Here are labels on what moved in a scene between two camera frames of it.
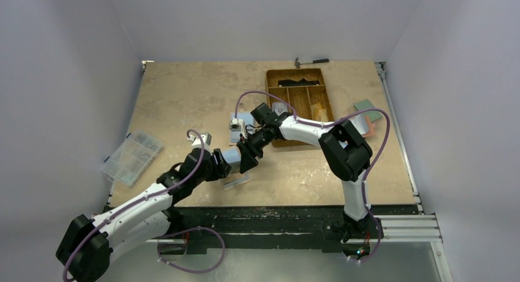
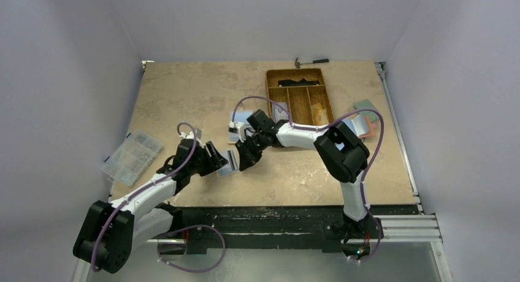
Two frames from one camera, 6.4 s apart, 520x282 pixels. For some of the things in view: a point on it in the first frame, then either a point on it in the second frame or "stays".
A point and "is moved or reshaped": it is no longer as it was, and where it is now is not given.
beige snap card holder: [234, 178] is moved or reshaped
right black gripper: [247, 156] stays
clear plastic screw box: [130, 160] stays
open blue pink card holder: [362, 122] stays
